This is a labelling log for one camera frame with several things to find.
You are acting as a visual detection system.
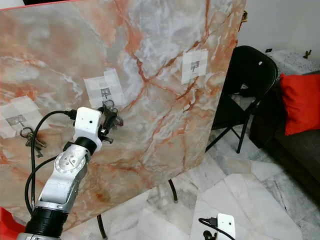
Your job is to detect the metal key bunch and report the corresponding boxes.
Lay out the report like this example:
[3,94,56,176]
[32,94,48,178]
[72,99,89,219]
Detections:
[20,127,47,158]
[102,99,119,114]

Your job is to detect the red plastic stool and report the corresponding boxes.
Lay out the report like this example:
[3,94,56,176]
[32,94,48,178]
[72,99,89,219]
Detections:
[0,207,26,240]

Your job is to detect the table with lace cover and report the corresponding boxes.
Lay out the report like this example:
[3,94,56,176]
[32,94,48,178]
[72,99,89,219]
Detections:
[267,48,320,76]

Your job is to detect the clear adhesive metal hook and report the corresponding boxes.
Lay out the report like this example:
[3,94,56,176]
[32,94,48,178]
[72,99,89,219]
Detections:
[0,95,53,139]
[181,48,209,85]
[84,67,128,108]

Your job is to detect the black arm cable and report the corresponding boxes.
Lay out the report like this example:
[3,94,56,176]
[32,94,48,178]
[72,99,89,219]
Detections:
[198,217,220,240]
[24,109,79,216]

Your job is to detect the marble pattern board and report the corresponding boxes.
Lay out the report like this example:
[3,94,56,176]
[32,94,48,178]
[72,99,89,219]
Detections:
[0,0,247,240]

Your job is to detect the red cushion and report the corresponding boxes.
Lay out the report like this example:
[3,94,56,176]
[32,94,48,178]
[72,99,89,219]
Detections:
[279,72,320,136]

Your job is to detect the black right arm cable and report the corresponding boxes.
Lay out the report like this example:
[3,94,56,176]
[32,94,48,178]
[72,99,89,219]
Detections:
[198,217,220,240]

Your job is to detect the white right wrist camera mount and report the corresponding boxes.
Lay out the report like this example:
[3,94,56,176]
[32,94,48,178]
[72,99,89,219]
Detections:
[216,213,236,240]

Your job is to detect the dark sofa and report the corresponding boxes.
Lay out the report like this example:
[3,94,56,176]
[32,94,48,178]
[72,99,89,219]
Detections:
[250,90,320,191]

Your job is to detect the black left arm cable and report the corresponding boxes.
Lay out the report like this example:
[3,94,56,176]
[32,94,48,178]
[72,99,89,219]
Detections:
[24,109,79,216]

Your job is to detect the black folding chair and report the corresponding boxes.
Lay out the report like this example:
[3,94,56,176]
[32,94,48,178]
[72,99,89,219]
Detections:
[205,45,278,153]

